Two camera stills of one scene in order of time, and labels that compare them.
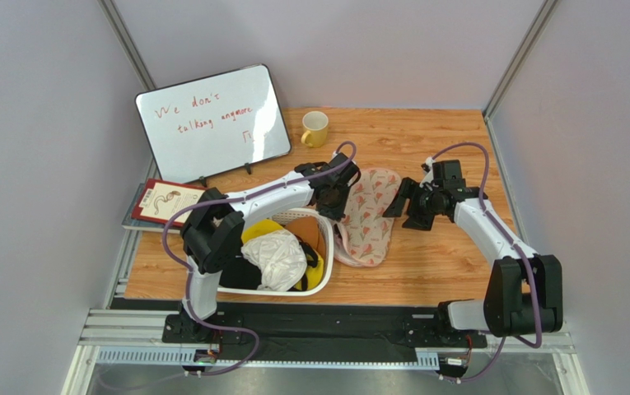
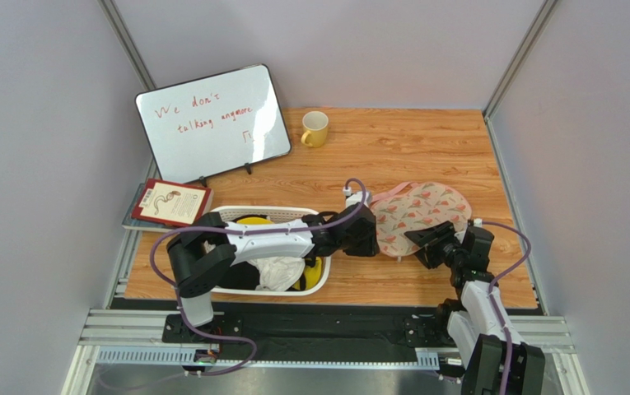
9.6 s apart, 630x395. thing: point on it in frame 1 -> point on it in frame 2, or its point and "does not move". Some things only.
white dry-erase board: x=212 y=123 does not move
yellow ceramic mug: x=315 y=125 does not move
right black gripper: x=412 y=202 -> x=431 y=248
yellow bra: x=254 y=227 does not move
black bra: x=240 y=273 does not move
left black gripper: x=339 y=212 -> x=370 y=247
